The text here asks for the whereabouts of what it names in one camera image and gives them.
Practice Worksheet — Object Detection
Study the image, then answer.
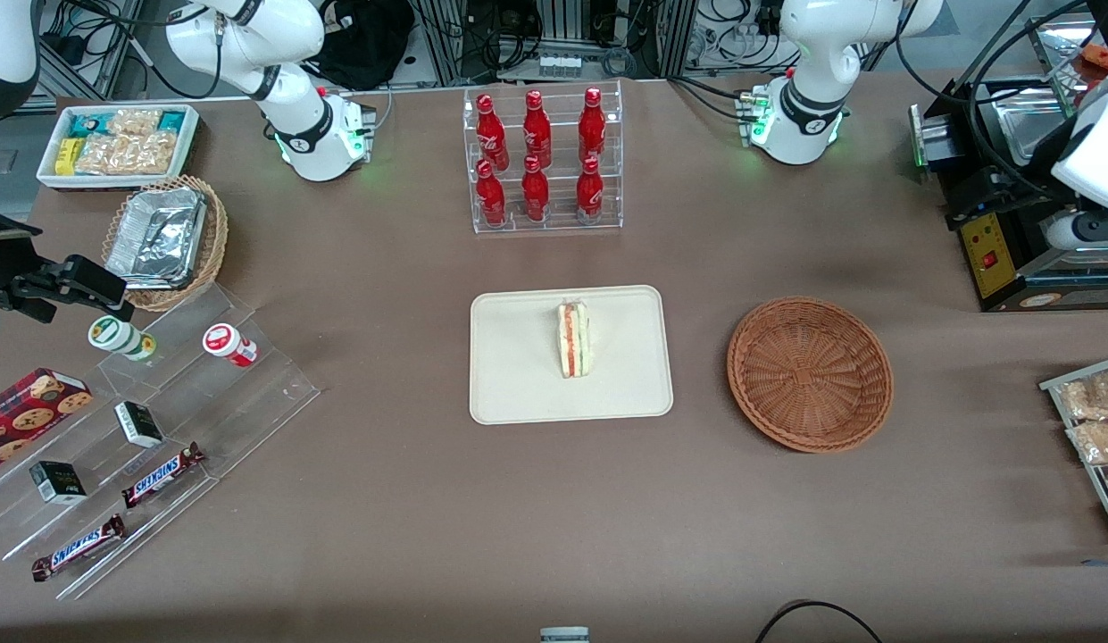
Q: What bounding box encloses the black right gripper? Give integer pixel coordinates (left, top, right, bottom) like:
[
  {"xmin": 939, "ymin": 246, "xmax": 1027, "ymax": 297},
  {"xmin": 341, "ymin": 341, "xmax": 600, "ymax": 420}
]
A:
[{"xmin": 0, "ymin": 207, "xmax": 128, "ymax": 324}]

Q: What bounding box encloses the large clear cracker bag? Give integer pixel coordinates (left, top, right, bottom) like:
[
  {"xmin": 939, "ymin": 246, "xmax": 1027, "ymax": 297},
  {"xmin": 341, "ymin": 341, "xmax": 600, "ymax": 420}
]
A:
[{"xmin": 74, "ymin": 130, "xmax": 178, "ymax": 176}]

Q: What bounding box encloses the red tartan cookie box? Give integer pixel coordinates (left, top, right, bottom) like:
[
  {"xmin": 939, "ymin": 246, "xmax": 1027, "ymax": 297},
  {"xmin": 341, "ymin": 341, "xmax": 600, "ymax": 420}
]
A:
[{"xmin": 0, "ymin": 367, "xmax": 94, "ymax": 474}]

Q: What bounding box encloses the beige plastic tray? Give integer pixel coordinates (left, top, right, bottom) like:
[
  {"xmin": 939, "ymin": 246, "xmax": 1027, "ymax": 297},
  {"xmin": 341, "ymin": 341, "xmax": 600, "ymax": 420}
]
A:
[{"xmin": 469, "ymin": 285, "xmax": 675, "ymax": 426}]

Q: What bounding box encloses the small clear cracker bag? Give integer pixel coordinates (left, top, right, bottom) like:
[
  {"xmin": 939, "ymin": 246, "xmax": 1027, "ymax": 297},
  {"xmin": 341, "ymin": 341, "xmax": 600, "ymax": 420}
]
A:
[{"xmin": 107, "ymin": 109, "xmax": 164, "ymax": 137}]

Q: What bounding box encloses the aluminium frame rack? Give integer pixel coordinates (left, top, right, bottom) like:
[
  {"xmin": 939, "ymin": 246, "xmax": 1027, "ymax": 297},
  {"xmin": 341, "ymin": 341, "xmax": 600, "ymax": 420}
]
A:
[{"xmin": 411, "ymin": 0, "xmax": 697, "ymax": 86}]

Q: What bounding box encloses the tray of packaged snacks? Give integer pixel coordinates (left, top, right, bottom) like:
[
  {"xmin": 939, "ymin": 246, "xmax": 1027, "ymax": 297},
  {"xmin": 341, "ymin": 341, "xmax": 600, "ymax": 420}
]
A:
[{"xmin": 1039, "ymin": 355, "xmax": 1108, "ymax": 547}]

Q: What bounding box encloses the stack of foil trays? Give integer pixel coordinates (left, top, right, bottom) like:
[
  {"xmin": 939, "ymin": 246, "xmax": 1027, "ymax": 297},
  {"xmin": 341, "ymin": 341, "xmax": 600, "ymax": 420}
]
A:
[{"xmin": 104, "ymin": 186, "xmax": 208, "ymax": 290}]

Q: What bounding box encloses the empty round wicker basket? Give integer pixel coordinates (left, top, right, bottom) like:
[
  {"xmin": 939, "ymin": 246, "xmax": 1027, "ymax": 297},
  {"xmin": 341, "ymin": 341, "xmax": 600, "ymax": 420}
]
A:
[{"xmin": 727, "ymin": 296, "xmax": 895, "ymax": 454}]

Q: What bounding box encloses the black bag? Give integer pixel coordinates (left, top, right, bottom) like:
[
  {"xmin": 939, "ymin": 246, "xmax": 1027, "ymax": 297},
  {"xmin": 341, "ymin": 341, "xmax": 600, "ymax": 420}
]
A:
[{"xmin": 314, "ymin": 0, "xmax": 418, "ymax": 91}]

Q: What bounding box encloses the Snickers chocolate bar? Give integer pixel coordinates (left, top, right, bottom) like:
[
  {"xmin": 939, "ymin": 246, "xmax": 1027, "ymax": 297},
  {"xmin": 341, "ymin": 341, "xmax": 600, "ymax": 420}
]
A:
[
  {"xmin": 31, "ymin": 514, "xmax": 126, "ymax": 583},
  {"xmin": 121, "ymin": 442, "xmax": 206, "ymax": 510}
]

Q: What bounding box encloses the clear acrylic bottle rack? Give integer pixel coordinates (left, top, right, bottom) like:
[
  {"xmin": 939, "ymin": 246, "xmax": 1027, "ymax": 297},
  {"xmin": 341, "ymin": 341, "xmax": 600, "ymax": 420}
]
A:
[{"xmin": 462, "ymin": 79, "xmax": 624, "ymax": 235}]

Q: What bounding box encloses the red cola bottle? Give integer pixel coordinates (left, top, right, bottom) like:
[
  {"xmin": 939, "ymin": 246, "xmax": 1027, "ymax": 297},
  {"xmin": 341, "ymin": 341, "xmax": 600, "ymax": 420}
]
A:
[
  {"xmin": 476, "ymin": 159, "xmax": 507, "ymax": 227},
  {"xmin": 522, "ymin": 89, "xmax": 553, "ymax": 169},
  {"xmin": 476, "ymin": 94, "xmax": 508, "ymax": 171},
  {"xmin": 578, "ymin": 87, "xmax": 607, "ymax": 164},
  {"xmin": 521, "ymin": 155, "xmax": 551, "ymax": 222},
  {"xmin": 575, "ymin": 156, "xmax": 604, "ymax": 224}
]

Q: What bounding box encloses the black cable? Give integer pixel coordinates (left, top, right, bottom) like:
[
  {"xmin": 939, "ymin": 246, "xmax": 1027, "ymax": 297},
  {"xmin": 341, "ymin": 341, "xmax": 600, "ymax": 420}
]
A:
[{"xmin": 754, "ymin": 600, "xmax": 885, "ymax": 643}]

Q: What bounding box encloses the red lidded yoghurt cup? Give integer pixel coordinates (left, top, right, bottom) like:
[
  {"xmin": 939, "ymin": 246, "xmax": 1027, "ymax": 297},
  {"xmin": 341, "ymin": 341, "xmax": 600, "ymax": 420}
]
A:
[{"xmin": 203, "ymin": 323, "xmax": 259, "ymax": 368}]

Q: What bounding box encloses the green sunflower yoghurt cup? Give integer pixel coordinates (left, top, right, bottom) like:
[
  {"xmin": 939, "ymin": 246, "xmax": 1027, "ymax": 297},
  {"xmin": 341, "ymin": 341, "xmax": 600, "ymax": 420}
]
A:
[{"xmin": 87, "ymin": 315, "xmax": 157, "ymax": 363}]

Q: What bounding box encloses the white plastic bin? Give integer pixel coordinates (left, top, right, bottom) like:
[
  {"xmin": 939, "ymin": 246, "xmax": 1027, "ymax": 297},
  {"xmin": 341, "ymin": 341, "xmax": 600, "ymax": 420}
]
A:
[{"xmin": 37, "ymin": 104, "xmax": 201, "ymax": 192}]

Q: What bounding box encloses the clear acrylic stepped shelf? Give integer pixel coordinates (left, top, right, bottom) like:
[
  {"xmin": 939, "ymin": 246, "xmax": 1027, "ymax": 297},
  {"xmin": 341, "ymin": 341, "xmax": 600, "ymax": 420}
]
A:
[{"xmin": 0, "ymin": 284, "xmax": 321, "ymax": 601}]

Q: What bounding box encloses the black sealing machine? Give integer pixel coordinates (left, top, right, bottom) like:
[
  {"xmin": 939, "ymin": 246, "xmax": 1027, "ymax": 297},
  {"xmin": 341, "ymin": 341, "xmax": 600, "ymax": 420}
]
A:
[{"xmin": 909, "ymin": 71, "xmax": 1108, "ymax": 313}]

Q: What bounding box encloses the wicker basket holding foil trays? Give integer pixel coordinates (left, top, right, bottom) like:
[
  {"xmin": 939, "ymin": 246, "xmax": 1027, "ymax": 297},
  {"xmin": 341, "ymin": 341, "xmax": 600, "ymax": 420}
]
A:
[{"xmin": 102, "ymin": 175, "xmax": 229, "ymax": 313}]

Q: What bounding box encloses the small black carton box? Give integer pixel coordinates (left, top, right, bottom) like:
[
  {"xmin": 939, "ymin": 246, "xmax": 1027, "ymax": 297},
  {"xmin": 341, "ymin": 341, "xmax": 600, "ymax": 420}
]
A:
[
  {"xmin": 29, "ymin": 460, "xmax": 87, "ymax": 505},
  {"xmin": 114, "ymin": 401, "xmax": 164, "ymax": 449}
]

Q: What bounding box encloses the triangle sandwich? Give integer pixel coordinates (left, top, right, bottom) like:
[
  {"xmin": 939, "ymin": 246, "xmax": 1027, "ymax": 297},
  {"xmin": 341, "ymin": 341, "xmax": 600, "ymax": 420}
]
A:
[{"xmin": 555, "ymin": 301, "xmax": 591, "ymax": 380}]

